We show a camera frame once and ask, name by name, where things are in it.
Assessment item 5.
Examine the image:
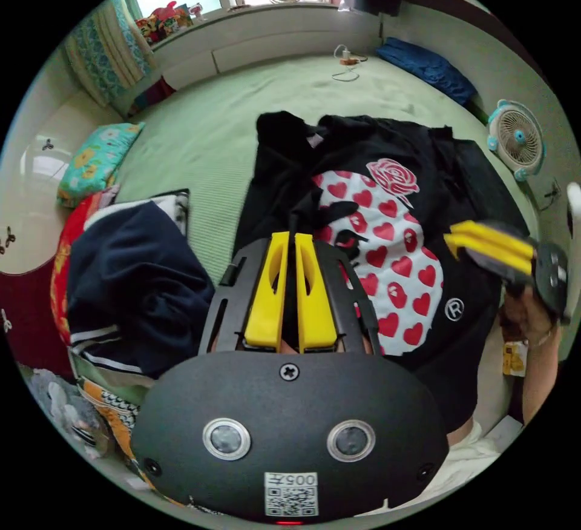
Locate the black t-shirt with heart print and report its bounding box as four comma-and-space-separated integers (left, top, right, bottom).
230, 110, 542, 436

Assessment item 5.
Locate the pile of clothes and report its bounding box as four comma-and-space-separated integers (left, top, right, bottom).
26, 188, 218, 509

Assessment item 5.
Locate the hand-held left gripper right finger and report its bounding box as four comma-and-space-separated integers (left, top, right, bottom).
295, 233, 338, 354

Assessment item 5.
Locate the small yellow white carton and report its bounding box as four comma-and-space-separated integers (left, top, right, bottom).
502, 340, 530, 377

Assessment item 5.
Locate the white charger with cable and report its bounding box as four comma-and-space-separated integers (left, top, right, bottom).
330, 43, 370, 83

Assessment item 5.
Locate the folded blue blanket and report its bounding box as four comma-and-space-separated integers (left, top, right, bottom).
375, 36, 478, 107

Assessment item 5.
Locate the teal floral pillow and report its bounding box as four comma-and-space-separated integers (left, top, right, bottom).
56, 122, 146, 209

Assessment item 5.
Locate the person's right forearm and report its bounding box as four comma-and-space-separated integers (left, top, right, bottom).
520, 329, 563, 425

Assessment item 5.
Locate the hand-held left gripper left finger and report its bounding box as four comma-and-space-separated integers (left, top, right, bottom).
244, 231, 291, 351

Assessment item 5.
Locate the person's body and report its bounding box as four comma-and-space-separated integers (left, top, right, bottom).
424, 420, 505, 500

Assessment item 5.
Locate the person's right hand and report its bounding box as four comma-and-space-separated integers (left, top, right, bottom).
498, 285, 560, 350

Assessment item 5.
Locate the white and blue fan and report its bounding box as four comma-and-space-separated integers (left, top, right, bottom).
486, 99, 546, 183

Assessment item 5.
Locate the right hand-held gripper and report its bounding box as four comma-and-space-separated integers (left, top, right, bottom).
443, 219, 571, 326

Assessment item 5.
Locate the teal patterned curtain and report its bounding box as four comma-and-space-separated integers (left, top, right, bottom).
62, 0, 158, 107

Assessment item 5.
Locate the heap of plush toys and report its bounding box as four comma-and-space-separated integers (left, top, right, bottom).
134, 0, 206, 45

